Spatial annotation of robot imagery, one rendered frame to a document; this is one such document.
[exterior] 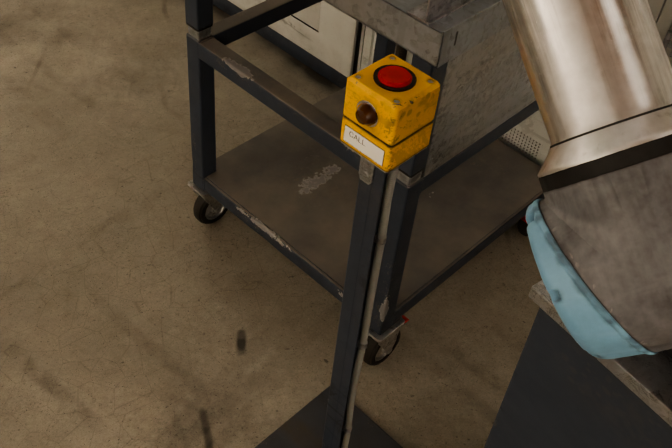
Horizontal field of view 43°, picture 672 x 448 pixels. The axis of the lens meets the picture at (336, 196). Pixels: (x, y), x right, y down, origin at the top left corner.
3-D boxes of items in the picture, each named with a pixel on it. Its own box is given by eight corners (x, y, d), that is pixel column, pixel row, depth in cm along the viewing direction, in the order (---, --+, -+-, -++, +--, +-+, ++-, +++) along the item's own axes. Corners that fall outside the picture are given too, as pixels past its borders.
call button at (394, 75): (395, 100, 95) (396, 89, 94) (369, 84, 97) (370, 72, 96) (417, 87, 98) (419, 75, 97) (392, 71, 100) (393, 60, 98)
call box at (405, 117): (385, 176, 100) (397, 108, 93) (337, 142, 103) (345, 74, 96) (429, 147, 104) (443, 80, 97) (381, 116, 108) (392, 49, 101)
